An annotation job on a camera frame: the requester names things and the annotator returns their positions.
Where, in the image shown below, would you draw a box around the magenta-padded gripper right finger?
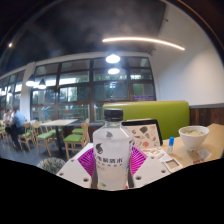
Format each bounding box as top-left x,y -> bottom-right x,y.
128,145 -> 172,188

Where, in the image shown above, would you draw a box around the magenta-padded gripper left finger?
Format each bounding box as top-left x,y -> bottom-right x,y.
56,146 -> 97,189

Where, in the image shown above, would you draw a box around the clear water bottle black cap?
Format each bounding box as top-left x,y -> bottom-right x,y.
92,108 -> 135,191

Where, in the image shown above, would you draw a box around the black tablet with sticker cover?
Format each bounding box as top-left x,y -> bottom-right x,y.
121,118 -> 164,150

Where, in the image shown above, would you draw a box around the green speckled ceramic mug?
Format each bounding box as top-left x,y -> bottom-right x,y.
36,157 -> 67,175

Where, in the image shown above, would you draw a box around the small blue-capped white bottle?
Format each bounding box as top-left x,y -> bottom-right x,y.
167,136 -> 175,155

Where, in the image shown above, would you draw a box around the light wooden dining table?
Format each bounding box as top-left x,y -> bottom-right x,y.
39,118 -> 79,158

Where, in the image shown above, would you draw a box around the wooden chairs with green seats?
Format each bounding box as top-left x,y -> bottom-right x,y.
0,118 -> 92,161

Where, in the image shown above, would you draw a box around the white ceramic bowl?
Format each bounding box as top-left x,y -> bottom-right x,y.
178,125 -> 210,152

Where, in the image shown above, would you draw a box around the white paper napkin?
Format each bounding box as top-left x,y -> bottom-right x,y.
194,148 -> 213,162

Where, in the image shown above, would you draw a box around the person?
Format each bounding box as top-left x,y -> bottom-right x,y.
4,106 -> 27,148
1,109 -> 13,126

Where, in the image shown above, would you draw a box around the long curved ceiling light strip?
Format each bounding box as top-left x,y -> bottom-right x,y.
101,36 -> 186,52

